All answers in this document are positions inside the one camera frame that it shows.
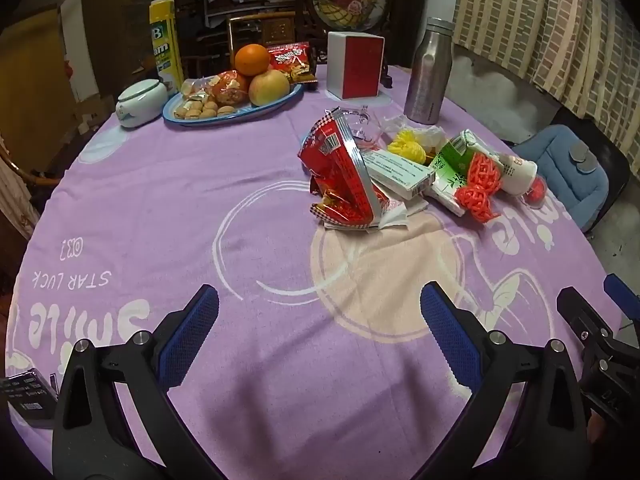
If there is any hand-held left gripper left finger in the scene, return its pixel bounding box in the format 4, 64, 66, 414
52, 284, 221, 480

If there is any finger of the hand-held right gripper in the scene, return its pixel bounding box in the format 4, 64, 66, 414
602, 274, 640, 321
556, 287, 616, 346

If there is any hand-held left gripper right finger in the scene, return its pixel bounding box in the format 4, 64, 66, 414
419, 281, 593, 480

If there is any red foam net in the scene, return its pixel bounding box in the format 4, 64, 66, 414
525, 176, 547, 208

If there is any medicine box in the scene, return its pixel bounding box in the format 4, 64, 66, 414
361, 149, 437, 203

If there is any yellow foam net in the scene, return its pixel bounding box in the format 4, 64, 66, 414
387, 130, 428, 163

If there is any clear plastic wrapper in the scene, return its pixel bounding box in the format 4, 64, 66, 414
340, 105, 386, 148

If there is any white crumpled paper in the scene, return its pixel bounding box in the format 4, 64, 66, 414
377, 195, 431, 231

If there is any blue seat cushion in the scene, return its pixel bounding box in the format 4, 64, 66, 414
515, 125, 608, 231

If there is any black metal chair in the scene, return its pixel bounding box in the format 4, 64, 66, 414
515, 107, 632, 233

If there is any orange foam net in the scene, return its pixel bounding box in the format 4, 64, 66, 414
456, 185, 502, 223
467, 152, 503, 188

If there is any purple printed tablecloth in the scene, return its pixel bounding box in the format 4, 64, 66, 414
5, 62, 626, 480

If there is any black remote control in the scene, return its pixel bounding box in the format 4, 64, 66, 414
0, 367, 60, 431

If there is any large red snack wrapper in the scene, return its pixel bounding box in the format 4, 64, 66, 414
298, 107, 396, 233

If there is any white plastic bag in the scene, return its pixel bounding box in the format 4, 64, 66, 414
382, 115, 446, 153

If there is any pile of small pastries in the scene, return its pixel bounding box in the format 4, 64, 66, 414
172, 79, 221, 121

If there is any blue oval plate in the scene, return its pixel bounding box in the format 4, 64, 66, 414
161, 82, 304, 123

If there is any white ceramic lidded jar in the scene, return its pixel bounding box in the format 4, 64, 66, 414
116, 79, 168, 128

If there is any wrapped round pastry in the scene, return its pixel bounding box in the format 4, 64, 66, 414
210, 70, 251, 108

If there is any yellow apple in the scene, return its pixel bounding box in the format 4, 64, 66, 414
248, 69, 291, 107

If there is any steel bottle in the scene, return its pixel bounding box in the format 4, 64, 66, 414
404, 16, 455, 125

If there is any orange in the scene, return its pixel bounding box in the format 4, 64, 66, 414
234, 43, 271, 77

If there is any brick pattern curtain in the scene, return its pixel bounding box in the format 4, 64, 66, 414
452, 0, 640, 176

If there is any white and red box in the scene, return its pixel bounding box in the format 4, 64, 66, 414
326, 31, 385, 100

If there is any red snack packet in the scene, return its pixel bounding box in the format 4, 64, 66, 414
267, 42, 318, 83

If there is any tall yellow box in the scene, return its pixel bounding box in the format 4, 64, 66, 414
149, 0, 185, 92

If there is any wooden chair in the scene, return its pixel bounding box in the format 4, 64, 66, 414
227, 10, 301, 61

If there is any round decorative table screen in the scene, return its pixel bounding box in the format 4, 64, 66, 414
296, 0, 401, 68

